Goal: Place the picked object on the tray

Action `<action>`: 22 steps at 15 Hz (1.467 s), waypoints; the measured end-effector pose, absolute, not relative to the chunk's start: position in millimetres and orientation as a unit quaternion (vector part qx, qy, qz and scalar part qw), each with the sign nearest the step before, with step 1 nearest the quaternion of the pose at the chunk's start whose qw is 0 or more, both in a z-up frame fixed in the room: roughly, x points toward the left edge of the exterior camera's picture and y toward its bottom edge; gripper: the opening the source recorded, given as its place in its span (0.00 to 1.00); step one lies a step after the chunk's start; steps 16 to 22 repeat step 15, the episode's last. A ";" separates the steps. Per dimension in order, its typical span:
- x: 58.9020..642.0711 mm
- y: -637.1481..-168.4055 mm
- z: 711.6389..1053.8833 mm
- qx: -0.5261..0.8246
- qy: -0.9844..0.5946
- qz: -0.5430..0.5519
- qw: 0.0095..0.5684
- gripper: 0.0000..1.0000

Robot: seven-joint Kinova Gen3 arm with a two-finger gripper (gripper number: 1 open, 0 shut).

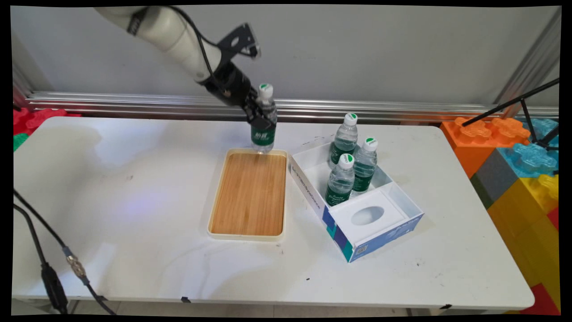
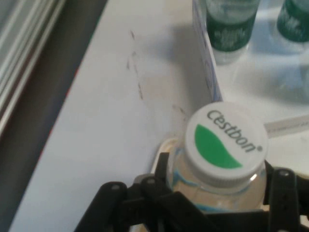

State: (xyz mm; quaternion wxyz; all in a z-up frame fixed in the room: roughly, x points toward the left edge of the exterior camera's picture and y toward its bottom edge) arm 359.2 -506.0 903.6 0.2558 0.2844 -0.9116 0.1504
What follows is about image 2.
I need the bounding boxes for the clear bottle with green label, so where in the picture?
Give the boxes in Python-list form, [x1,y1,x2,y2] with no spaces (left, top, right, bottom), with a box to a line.
[204,0,257,65]
[275,0,309,54]

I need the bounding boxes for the white slatted blind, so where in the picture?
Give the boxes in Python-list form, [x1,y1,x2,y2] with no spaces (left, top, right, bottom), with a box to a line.
[0,0,67,137]

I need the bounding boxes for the white box with blue print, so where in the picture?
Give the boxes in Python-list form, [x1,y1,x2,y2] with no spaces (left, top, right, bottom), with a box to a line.
[192,0,309,132]

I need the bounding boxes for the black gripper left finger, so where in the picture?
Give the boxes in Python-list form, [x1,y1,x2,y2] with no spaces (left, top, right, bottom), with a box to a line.
[74,152,208,232]

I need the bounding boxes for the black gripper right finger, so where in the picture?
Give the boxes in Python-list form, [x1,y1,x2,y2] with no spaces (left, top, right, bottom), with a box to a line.
[255,160,309,232]

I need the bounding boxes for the clear bottle with white cap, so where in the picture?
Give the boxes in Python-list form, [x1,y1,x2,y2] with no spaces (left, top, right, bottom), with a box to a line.
[169,101,270,214]

